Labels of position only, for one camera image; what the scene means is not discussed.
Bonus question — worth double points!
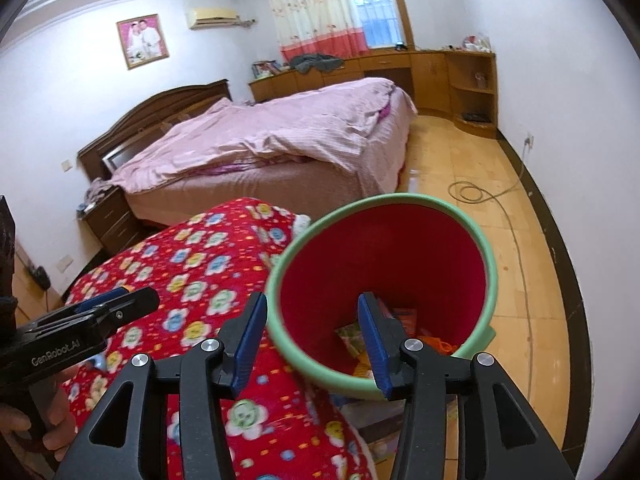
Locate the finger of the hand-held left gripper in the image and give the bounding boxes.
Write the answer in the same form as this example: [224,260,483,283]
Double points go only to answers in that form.
[74,285,133,312]
[95,287,162,335]

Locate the green wrapper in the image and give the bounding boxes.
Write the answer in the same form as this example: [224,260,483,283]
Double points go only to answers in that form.
[334,322,372,362]

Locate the window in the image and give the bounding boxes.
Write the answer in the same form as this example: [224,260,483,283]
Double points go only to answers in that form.
[345,0,402,51]

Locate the dark grey clothes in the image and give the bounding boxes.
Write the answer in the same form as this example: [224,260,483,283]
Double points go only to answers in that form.
[291,53,345,74]

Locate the floral curtain with red hem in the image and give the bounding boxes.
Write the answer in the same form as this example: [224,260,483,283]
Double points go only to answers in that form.
[264,0,371,64]

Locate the long wooden desk cabinet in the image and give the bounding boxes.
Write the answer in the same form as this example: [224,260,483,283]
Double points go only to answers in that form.
[248,50,449,116]

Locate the person's left hand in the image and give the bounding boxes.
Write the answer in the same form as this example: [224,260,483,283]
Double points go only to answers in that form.
[0,364,85,463]

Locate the red floral blanket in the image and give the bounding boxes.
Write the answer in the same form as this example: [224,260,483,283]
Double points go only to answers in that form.
[62,197,377,480]

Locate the pink striped duvet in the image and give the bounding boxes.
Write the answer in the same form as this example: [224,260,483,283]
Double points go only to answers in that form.
[110,77,419,194]

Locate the wall air conditioner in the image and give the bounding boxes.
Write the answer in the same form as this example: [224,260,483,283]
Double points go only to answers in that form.
[186,6,239,30]

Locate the orange plastic bag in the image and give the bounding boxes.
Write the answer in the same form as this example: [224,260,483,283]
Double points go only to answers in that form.
[416,331,460,357]

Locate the picture frame on desk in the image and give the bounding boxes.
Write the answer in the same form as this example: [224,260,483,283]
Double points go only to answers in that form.
[252,59,284,80]

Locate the red bin with green rim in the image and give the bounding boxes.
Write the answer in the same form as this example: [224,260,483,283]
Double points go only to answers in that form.
[265,192,499,402]

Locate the framed wall photo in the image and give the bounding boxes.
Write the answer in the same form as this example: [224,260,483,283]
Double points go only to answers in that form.
[116,13,170,71]

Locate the brown wooden nightstand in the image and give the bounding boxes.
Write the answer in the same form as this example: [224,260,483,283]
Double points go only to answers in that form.
[80,185,139,257]

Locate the cloth clutter on nightstand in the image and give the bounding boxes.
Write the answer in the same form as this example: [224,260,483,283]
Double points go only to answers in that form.
[76,177,114,212]

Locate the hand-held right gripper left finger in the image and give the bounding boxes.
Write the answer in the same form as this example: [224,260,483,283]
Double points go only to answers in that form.
[52,291,269,480]

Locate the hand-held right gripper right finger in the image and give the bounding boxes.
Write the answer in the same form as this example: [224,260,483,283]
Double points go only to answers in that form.
[356,291,576,480]

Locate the floor cable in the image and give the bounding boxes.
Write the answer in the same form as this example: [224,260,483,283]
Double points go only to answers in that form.
[447,147,532,313]

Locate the brown wooden bed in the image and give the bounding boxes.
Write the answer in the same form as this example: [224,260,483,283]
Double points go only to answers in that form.
[77,77,419,232]

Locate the wooden corner shelf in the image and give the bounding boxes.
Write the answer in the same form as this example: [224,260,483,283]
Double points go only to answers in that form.
[445,50,499,139]

